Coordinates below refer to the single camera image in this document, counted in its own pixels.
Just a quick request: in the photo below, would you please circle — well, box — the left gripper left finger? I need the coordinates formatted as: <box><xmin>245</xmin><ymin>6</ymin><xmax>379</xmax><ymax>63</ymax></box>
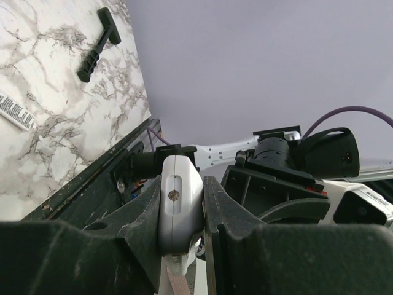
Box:
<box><xmin>1</xmin><ymin>177</ymin><xmax>161</xmax><ymax>294</ymax></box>

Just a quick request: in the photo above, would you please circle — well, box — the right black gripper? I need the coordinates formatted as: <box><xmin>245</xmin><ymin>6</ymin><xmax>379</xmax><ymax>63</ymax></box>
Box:
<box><xmin>221</xmin><ymin>151</ymin><xmax>330</xmax><ymax>224</ymax></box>

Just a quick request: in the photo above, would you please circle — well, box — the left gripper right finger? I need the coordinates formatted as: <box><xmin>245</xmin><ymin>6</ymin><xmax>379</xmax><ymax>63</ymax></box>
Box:
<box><xmin>203</xmin><ymin>176</ymin><xmax>392</xmax><ymax>294</ymax></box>

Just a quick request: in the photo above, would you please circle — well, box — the white remote control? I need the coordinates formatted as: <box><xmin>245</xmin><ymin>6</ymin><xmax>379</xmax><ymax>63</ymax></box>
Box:
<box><xmin>158</xmin><ymin>155</ymin><xmax>205</xmax><ymax>294</ymax></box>

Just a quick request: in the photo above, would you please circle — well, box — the white battery cover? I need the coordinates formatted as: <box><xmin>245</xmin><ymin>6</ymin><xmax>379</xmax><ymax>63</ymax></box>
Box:
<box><xmin>1</xmin><ymin>91</ymin><xmax>36</xmax><ymax>131</ymax></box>

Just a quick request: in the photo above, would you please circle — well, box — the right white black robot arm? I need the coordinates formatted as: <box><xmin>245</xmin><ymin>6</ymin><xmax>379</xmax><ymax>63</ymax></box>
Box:
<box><xmin>131</xmin><ymin>126</ymin><xmax>360</xmax><ymax>224</ymax></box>

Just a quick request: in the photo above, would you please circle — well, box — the black T-handle tool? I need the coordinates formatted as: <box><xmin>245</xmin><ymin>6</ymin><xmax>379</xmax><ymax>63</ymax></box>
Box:
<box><xmin>77</xmin><ymin>7</ymin><xmax>121</xmax><ymax>83</ymax></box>

